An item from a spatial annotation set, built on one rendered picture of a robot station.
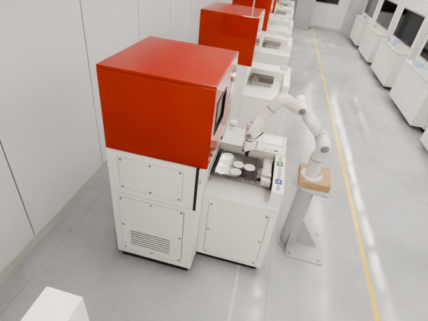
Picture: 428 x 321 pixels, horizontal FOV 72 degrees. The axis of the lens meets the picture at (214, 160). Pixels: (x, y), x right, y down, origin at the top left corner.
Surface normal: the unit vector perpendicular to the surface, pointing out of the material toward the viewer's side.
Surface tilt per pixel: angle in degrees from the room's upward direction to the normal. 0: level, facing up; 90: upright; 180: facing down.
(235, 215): 90
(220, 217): 90
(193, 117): 90
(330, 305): 0
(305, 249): 0
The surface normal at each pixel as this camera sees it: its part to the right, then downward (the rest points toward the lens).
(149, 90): -0.22, 0.55
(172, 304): 0.11, -0.81
